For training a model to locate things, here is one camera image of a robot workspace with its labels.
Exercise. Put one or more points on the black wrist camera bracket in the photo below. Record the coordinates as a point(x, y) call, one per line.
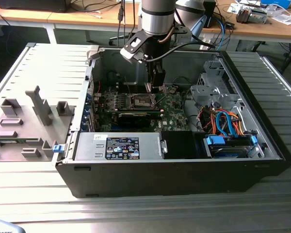
point(183, 31)

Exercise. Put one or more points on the blue box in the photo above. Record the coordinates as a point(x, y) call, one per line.
point(276, 3)

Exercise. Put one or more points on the office chair base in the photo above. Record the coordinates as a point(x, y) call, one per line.
point(113, 41)

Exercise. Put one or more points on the green RAM stick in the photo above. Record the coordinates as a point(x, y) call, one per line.
point(9, 141)

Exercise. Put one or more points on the small white device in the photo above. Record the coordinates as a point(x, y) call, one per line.
point(206, 47)

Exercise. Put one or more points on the black computer box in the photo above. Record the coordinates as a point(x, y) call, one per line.
point(26, 6)

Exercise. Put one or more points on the grey rounded device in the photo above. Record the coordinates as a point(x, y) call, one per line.
point(2, 227)

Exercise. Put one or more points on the silver coin battery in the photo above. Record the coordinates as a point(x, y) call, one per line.
point(172, 91)

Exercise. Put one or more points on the CPU cooler with fan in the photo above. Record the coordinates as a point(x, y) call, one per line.
point(245, 15)

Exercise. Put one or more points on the CPU socket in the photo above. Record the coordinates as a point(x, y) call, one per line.
point(141, 100)

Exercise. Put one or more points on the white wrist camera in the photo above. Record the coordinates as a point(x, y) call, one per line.
point(135, 49)

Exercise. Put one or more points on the clear plastic bag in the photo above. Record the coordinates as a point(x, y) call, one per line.
point(285, 19)

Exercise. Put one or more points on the hard disk in blue carrier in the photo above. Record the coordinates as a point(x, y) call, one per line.
point(214, 141)

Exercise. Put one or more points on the black PC case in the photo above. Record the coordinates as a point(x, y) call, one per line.
point(160, 177)

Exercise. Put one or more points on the black graphics card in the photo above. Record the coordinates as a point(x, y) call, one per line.
point(134, 120)

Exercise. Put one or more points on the green motherboard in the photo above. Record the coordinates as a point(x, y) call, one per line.
point(174, 114)

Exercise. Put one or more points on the grey parts rack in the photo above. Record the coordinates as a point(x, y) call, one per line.
point(34, 145)

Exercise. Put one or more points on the blue plastic latch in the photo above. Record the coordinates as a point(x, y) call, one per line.
point(58, 148)

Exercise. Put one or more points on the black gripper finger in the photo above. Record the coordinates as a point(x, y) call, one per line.
point(159, 78)

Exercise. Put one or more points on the grey power supply unit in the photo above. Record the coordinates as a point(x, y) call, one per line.
point(92, 145)

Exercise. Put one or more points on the silver green CPU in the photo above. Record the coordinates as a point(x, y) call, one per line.
point(148, 88)

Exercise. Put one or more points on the metal disk bay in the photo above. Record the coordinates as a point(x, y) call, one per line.
point(206, 93)

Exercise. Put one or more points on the metal locking lever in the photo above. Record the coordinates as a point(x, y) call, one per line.
point(128, 88)

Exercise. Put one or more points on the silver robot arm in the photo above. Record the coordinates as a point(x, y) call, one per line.
point(157, 17)

